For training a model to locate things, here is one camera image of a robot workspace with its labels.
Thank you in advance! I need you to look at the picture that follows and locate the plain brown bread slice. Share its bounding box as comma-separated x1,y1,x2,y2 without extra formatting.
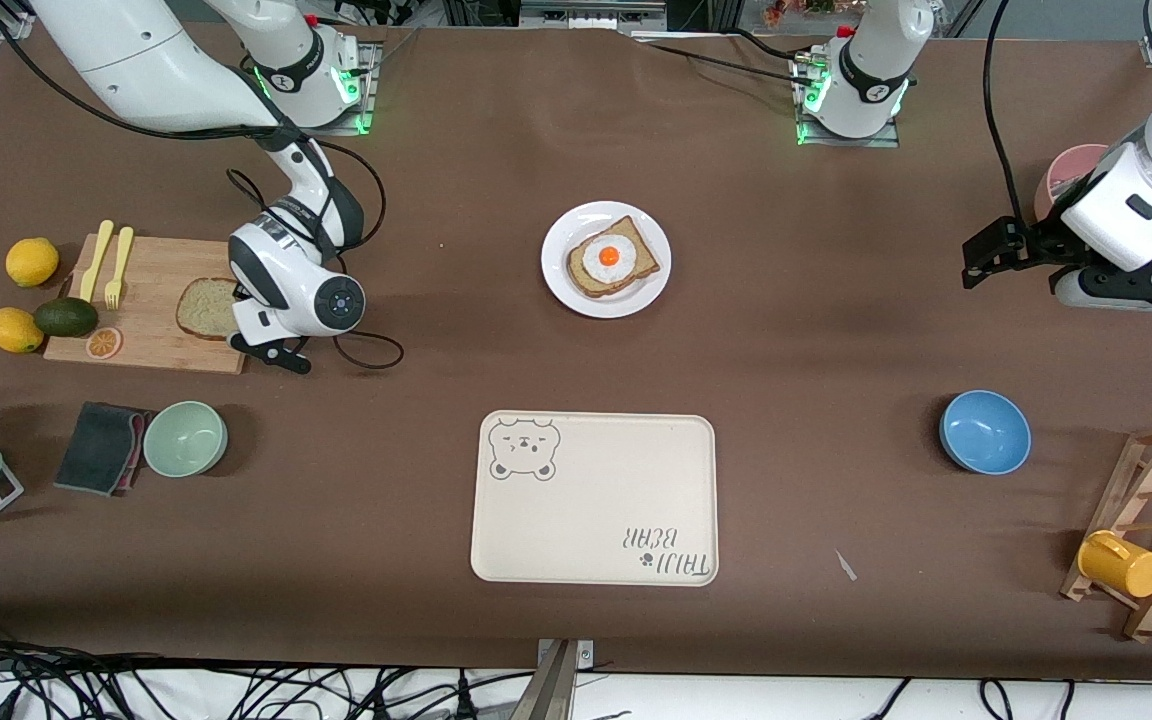
175,277,243,342

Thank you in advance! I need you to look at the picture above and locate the white round plate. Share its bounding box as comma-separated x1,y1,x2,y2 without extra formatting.
540,201,673,320

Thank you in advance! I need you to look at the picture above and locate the fried egg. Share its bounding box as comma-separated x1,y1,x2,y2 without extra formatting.
582,235,634,283

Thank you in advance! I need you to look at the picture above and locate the toast slice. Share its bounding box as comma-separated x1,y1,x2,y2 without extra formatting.
566,215,661,300

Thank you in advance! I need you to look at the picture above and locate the pink bowl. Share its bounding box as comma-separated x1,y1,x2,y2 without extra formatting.
1034,144,1112,226

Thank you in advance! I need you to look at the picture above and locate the pale green bowl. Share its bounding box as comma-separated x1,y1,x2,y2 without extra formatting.
143,401,229,478

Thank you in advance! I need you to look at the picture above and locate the wooden cutting board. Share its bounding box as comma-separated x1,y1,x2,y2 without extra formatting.
43,234,251,376

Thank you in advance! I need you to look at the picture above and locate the blue bowl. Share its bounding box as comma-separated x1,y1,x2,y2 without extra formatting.
939,390,1032,475

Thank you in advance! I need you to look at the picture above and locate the yellow plastic fork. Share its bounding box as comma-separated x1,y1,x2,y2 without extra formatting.
104,226,135,310

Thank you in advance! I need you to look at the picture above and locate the dark grey folded cloth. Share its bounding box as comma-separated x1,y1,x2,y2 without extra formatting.
53,402,152,497

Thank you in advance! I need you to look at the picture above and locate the yellow plastic knife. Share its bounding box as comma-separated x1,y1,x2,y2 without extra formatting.
79,220,115,303

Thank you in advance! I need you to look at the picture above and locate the dark green avocado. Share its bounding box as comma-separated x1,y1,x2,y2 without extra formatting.
33,297,99,339

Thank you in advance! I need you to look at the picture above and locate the yellow lemon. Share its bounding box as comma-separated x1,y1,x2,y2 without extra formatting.
5,237,60,289
0,307,45,354

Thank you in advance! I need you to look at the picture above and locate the yellow mug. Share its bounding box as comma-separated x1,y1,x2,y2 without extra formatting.
1077,530,1152,599

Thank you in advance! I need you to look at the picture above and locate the cream bear print tray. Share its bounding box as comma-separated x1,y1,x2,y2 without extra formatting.
470,410,719,587

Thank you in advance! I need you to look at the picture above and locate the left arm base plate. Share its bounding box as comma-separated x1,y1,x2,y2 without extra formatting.
791,50,902,149

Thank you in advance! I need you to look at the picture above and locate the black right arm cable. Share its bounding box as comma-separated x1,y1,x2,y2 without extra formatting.
226,138,405,373

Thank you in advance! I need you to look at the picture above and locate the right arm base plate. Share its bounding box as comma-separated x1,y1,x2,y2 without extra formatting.
268,40,383,136

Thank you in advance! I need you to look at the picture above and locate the black base cable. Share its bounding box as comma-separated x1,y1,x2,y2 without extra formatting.
636,28,822,89

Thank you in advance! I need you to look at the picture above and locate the black floor cable bundle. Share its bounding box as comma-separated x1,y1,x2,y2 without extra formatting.
0,640,537,720

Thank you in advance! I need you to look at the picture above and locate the metal table edge bracket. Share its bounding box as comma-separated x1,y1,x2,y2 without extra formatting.
534,638,595,720

